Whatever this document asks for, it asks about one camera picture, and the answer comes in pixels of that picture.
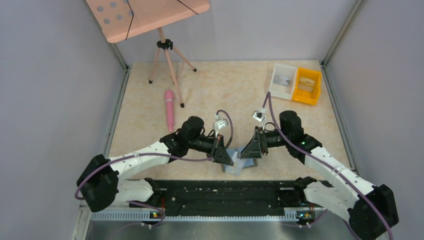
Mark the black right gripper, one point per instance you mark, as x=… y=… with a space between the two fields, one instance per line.
x=253 y=149

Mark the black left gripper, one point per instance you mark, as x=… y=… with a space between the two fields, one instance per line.
x=218 y=153

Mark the grey-green leather card holder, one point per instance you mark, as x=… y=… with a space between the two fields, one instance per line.
x=238 y=164

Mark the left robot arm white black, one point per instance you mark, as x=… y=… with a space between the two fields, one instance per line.
x=106 y=181

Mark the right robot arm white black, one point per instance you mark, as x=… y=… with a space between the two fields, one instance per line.
x=369 y=210

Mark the card in white bin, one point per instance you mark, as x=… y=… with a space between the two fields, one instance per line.
x=282 y=80

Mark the card in yellow bin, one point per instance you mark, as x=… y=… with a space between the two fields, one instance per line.
x=306 y=84

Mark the yellow plastic bin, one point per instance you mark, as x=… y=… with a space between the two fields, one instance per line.
x=307 y=97

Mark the white plastic bin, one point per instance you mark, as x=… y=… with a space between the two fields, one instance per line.
x=279 y=91

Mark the pink cylindrical bottle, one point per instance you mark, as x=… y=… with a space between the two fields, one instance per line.
x=169 y=107

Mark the pink music stand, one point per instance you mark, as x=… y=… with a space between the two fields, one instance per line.
x=120 y=20

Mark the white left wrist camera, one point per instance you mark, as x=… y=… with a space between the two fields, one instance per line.
x=220 y=123

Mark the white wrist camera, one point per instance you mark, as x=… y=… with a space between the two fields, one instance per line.
x=260 y=115
x=220 y=123

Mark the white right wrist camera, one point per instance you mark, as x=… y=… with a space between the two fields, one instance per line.
x=260 y=115

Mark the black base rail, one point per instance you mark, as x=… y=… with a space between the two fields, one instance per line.
x=224 y=198

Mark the aluminium frame rail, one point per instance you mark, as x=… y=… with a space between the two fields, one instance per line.
x=148 y=214

